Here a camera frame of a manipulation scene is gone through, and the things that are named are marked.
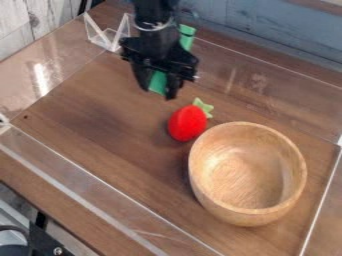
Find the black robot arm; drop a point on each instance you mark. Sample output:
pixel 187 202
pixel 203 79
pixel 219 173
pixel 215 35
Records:
pixel 155 12

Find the green rectangular block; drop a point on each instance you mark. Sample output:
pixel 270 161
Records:
pixel 159 78

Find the black clamp with screw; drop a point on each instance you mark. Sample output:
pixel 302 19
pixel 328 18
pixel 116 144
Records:
pixel 43 244

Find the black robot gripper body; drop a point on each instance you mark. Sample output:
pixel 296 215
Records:
pixel 155 48

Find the red toy strawberry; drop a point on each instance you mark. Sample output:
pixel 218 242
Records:
pixel 187 122

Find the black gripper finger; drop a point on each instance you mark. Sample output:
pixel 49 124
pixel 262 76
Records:
pixel 172 86
pixel 143 75

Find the brown wooden bowl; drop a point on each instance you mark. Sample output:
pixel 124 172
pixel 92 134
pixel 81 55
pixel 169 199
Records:
pixel 247 173

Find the clear acrylic front barrier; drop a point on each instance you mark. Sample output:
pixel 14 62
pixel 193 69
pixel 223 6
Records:
pixel 109 221

